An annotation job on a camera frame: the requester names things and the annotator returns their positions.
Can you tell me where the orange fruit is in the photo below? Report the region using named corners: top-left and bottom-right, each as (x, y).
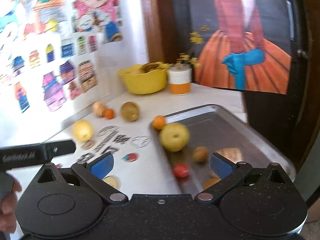
top-left (203, 177), bottom-right (221, 190)

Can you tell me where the brown russet pear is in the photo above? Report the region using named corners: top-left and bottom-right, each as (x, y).
top-left (120, 102), bottom-right (140, 122)

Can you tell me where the yellow plastic bowl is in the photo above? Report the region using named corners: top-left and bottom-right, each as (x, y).
top-left (118, 62), bottom-right (171, 95)

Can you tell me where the striped pepino melon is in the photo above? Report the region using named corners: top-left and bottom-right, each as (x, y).
top-left (92, 101), bottom-right (107, 118)

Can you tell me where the small red tomato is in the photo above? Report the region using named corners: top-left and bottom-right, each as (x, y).
top-left (173, 163), bottom-right (189, 178)

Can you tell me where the yellow round pear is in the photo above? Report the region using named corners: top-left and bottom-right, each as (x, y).
top-left (72, 120), bottom-right (93, 142)

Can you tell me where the white and orange cup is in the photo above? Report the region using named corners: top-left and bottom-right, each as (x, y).
top-left (167, 64), bottom-right (192, 95)

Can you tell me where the houses drawing paper sheet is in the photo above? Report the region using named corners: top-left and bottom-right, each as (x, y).
top-left (1, 33), bottom-right (111, 120)

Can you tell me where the cartoon girl bear poster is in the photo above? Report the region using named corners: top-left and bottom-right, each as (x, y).
top-left (72, 0), bottom-right (123, 43)

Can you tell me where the small brown kiwi fruit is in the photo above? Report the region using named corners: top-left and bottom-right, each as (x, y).
top-left (192, 146), bottom-right (208, 163)

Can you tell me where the yellow artificial flower sprig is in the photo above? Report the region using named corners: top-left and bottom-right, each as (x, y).
top-left (176, 31), bottom-right (204, 68)

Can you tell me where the girl in orange dress painting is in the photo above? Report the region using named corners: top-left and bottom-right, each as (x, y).
top-left (189, 0), bottom-right (294, 94)

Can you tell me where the person's left hand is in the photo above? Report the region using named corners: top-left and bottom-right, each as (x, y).
top-left (0, 180), bottom-right (22, 233)

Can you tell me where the metal baking tray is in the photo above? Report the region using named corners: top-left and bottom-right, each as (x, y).
top-left (149, 104), bottom-right (296, 196)

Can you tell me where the large yellow pear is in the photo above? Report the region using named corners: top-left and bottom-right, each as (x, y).
top-left (159, 122), bottom-right (190, 153)

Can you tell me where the striped tan melon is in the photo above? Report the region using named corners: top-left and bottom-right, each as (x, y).
top-left (217, 148), bottom-right (243, 163)

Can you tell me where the brown wooden door frame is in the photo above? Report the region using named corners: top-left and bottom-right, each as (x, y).
top-left (142, 0), bottom-right (179, 63)

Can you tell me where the small orange tangerine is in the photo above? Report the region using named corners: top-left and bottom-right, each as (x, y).
top-left (103, 108), bottom-right (116, 120)
top-left (152, 115), bottom-right (166, 131)

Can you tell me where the white printed tablecloth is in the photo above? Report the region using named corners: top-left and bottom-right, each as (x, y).
top-left (0, 82), bottom-right (249, 240)

